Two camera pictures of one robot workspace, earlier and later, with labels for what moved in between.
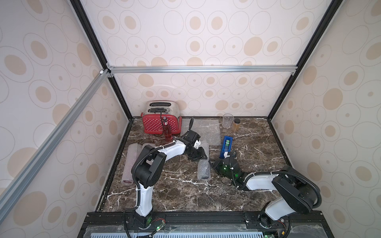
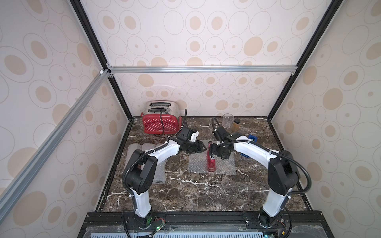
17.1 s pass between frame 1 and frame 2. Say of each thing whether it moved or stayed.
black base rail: stayed
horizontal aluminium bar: stayed
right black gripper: moved
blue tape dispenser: moved
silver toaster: stayed
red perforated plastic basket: stayed
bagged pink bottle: stayed
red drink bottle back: moved
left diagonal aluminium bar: stayed
